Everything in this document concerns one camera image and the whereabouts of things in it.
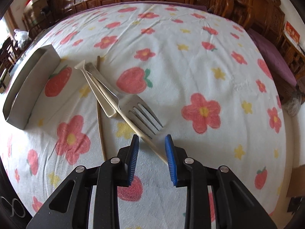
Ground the purple seat cushion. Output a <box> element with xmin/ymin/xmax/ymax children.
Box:
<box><xmin>247</xmin><ymin>28</ymin><xmax>297</xmax><ymax>87</ymax></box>

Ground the floral strawberry tablecloth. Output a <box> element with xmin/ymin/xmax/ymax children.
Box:
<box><xmin>1</xmin><ymin>3</ymin><xmax>286</xmax><ymax>228</ymax></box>

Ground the dark wooden chopstick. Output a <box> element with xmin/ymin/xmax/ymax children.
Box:
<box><xmin>96</xmin><ymin>55</ymin><xmax>108</xmax><ymax>162</ymax></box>

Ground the white cable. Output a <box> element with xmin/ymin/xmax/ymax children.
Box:
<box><xmin>0</xmin><ymin>195</ymin><xmax>26</xmax><ymax>219</ymax></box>

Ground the grey metal tray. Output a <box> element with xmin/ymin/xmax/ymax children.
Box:
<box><xmin>3</xmin><ymin>44</ymin><xmax>60</xmax><ymax>130</ymax></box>

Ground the light wooden chopstick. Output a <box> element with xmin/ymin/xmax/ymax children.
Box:
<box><xmin>91</xmin><ymin>76</ymin><xmax>169</xmax><ymax>165</ymax></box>

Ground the white plastic bag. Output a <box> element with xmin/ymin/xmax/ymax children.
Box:
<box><xmin>14</xmin><ymin>28</ymin><xmax>31</xmax><ymax>50</ymax></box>

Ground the steel fork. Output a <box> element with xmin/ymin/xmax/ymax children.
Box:
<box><xmin>84</xmin><ymin>63</ymin><xmax>163</xmax><ymax>139</ymax></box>

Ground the red box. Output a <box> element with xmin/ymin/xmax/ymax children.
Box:
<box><xmin>284</xmin><ymin>21</ymin><xmax>300</xmax><ymax>44</ymax></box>

